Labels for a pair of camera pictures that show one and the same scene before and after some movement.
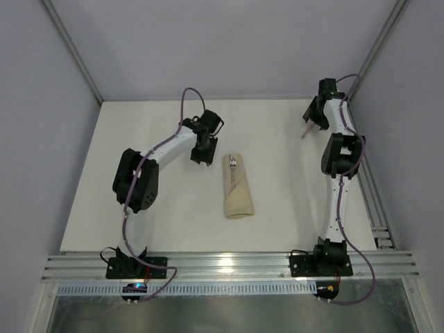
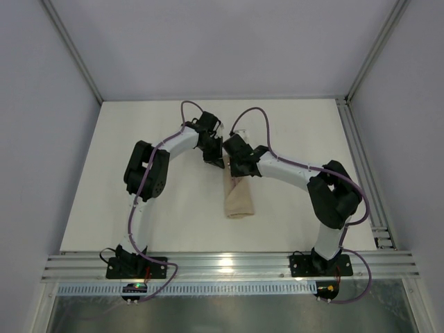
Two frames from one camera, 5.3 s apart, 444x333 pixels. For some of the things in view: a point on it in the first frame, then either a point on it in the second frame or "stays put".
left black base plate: [133, 268] stays put
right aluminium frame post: [372, 60] stays put
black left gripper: [203, 152] to [214, 154]
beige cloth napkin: [237, 198] stays put
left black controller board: [134, 288] stays put
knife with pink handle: [311, 124] to [235, 181]
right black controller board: [327, 289] stays put
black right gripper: [313, 115] to [239, 165]
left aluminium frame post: [72, 46] stays put
